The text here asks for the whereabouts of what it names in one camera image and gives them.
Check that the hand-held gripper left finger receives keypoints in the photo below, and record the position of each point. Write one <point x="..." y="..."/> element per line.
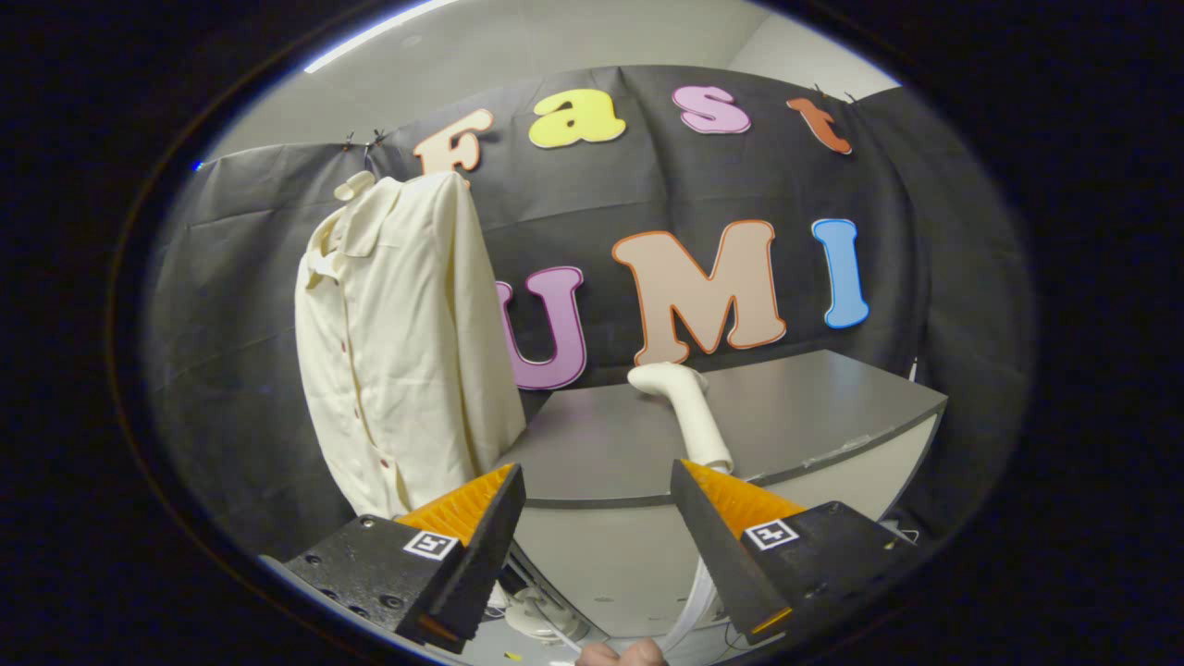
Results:
<point x="490" y="555"/>

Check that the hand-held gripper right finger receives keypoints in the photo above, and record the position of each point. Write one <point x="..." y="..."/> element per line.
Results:
<point x="712" y="546"/>

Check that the white cabinet with grey top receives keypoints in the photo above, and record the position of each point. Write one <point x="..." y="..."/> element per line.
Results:
<point x="629" y="444"/>

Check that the round garment steamer base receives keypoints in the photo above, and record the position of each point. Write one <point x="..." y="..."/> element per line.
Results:
<point x="532" y="615"/>

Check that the white plastic hanger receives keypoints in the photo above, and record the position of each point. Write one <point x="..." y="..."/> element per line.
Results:
<point x="351" y="188"/>

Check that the cream button shirt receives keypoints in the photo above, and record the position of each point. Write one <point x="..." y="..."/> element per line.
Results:
<point x="416" y="351"/>

